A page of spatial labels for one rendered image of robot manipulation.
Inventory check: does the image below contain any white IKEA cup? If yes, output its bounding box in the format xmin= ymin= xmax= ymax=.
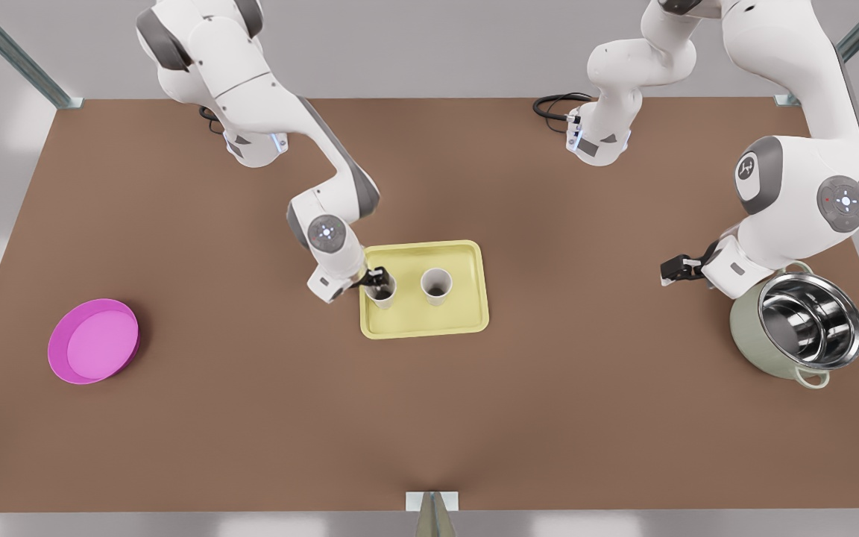
xmin=420 ymin=268 xmax=453 ymax=307
xmin=365 ymin=271 xmax=398 ymax=311

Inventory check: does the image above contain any yellow rectangular tray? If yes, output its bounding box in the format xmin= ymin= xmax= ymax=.
xmin=359 ymin=239 xmax=491 ymax=341

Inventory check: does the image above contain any green pot with steel interior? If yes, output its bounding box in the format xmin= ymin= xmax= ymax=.
xmin=729 ymin=260 xmax=859 ymax=390

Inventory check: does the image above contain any pink round plate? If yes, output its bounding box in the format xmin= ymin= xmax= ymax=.
xmin=47 ymin=298 xmax=141 ymax=386

